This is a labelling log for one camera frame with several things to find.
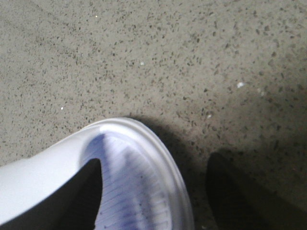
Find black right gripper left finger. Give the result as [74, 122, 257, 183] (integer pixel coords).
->
[0, 159, 103, 230]

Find light blue slipper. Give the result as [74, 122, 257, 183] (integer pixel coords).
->
[0, 117, 194, 230]

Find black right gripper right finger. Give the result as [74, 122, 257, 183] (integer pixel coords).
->
[205, 153, 307, 230]

